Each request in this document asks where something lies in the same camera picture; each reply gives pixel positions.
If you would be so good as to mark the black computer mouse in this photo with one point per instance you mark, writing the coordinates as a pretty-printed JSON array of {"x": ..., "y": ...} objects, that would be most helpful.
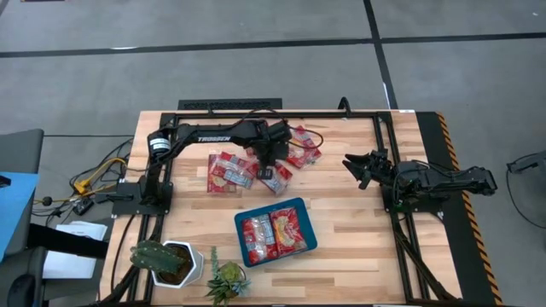
[{"x": 21, "y": 290}]

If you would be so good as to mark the blue board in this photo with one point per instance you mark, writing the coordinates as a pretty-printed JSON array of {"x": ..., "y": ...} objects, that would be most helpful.
[{"x": 17, "y": 204}]

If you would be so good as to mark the black floor vent grate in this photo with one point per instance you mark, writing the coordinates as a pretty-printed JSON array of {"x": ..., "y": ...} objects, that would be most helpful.
[{"x": 230, "y": 104}]

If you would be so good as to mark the white papers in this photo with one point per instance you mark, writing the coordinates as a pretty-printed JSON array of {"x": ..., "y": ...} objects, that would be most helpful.
[{"x": 68, "y": 268}]

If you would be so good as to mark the blue rectangular basket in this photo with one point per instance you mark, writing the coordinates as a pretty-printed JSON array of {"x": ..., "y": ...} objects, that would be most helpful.
[{"x": 312, "y": 241}]

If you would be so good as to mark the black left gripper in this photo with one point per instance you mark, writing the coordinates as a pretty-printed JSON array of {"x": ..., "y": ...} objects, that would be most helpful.
[{"x": 277, "y": 153}]

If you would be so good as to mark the black metal table frame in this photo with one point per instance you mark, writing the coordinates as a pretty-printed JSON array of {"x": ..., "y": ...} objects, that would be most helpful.
[{"x": 213, "y": 115}]

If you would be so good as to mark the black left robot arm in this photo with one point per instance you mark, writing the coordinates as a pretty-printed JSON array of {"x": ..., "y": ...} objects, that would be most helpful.
[{"x": 213, "y": 136}]

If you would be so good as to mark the white hexagonal plant pot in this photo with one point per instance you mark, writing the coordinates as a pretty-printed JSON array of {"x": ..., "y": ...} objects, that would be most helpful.
[{"x": 196, "y": 266}]

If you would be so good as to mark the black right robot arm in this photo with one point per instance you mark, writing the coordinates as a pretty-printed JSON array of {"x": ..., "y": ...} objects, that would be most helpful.
[{"x": 460, "y": 177}]

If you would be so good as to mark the black connector box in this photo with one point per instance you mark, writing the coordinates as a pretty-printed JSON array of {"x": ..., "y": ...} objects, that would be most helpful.
[{"x": 83, "y": 207}]

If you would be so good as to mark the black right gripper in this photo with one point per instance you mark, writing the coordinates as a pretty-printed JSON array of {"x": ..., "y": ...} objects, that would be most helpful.
[{"x": 379, "y": 168}]

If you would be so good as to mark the black mat with hazard stripes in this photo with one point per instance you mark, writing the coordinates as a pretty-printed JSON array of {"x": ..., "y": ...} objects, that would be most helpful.
[{"x": 469, "y": 264}]

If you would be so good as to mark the round black knob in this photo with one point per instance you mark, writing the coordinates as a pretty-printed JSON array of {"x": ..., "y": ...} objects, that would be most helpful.
[{"x": 47, "y": 200}]

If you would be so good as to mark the dark grey box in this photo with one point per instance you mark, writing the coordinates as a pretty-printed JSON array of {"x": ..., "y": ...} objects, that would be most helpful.
[{"x": 21, "y": 151}]

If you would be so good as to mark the small black item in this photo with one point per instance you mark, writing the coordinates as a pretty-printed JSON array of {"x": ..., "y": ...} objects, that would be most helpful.
[{"x": 4, "y": 181}]

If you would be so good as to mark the small succulent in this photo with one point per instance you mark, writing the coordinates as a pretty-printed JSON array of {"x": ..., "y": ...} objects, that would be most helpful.
[{"x": 228, "y": 275}]

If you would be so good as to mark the green cactus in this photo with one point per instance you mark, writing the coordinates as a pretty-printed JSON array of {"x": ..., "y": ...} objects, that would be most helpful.
[{"x": 155, "y": 258}]

